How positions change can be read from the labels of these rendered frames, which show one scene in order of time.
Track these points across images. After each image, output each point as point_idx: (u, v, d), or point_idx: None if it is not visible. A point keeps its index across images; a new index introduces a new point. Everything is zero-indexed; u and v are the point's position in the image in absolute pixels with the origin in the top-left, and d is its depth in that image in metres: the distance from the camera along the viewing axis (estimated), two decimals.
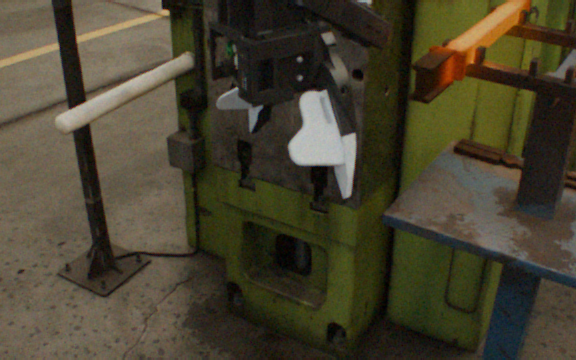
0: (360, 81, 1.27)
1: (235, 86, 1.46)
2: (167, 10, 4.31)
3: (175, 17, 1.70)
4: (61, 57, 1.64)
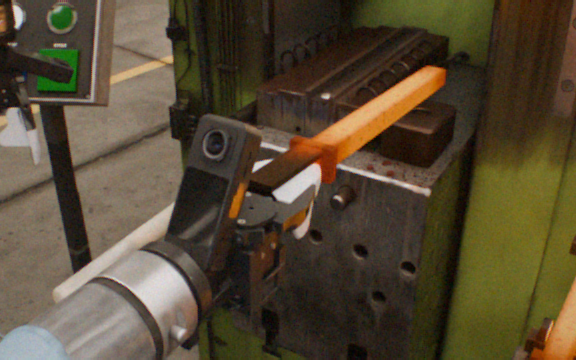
0: (411, 274, 1.08)
1: None
2: (170, 55, 4.11)
3: (186, 145, 1.51)
4: (57, 194, 1.45)
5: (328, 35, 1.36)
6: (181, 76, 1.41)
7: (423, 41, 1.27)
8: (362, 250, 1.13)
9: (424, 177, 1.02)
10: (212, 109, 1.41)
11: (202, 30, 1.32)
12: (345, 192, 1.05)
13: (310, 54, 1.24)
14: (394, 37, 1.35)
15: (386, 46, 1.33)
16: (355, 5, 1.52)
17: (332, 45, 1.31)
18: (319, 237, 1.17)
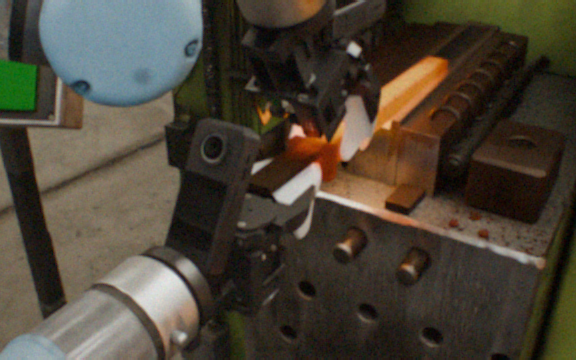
0: None
1: (287, 324, 0.94)
2: None
3: None
4: (22, 237, 1.12)
5: (374, 33, 1.03)
6: (180, 86, 1.08)
7: (504, 42, 0.94)
8: (432, 332, 0.81)
9: (533, 239, 0.69)
10: None
11: (208, 26, 0.99)
12: (417, 259, 0.72)
13: None
14: (460, 36, 1.03)
15: (451, 48, 1.00)
16: None
17: (381, 46, 0.99)
18: (372, 311, 0.84)
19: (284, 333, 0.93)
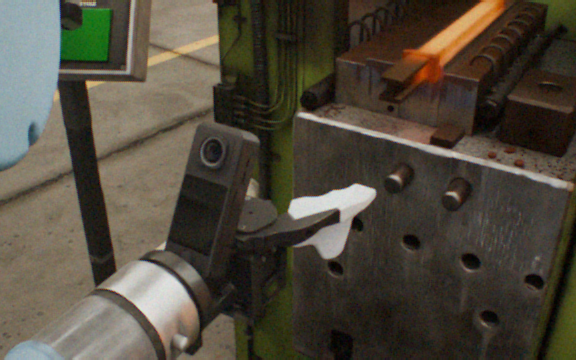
0: (537, 290, 0.84)
1: (333, 261, 1.03)
2: (184, 46, 3.88)
3: None
4: (77, 191, 1.21)
5: (408, 0, 1.12)
6: (229, 49, 1.17)
7: (528, 6, 1.03)
8: (470, 260, 0.90)
9: (562, 168, 0.78)
10: (266, 89, 1.17)
11: None
12: (460, 187, 0.81)
13: (395, 19, 1.01)
14: None
15: None
16: None
17: (416, 11, 1.08)
18: (415, 243, 0.93)
19: (331, 270, 1.02)
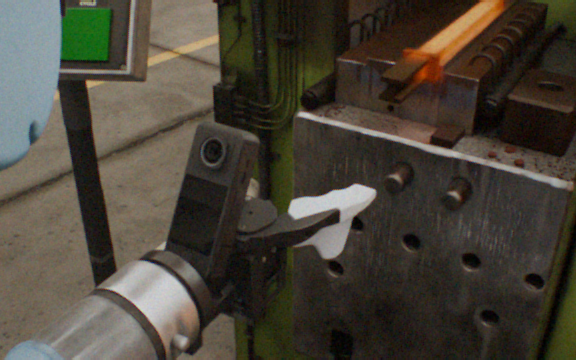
0: (537, 290, 0.84)
1: (333, 261, 1.03)
2: (184, 46, 3.88)
3: None
4: (77, 191, 1.21)
5: (408, 0, 1.12)
6: (229, 49, 1.17)
7: (528, 6, 1.03)
8: (470, 259, 0.90)
9: (563, 167, 0.78)
10: (267, 88, 1.17)
11: None
12: (461, 186, 0.81)
13: (395, 19, 1.01)
14: None
15: None
16: None
17: (416, 11, 1.08)
18: (415, 243, 0.93)
19: (331, 269, 1.02)
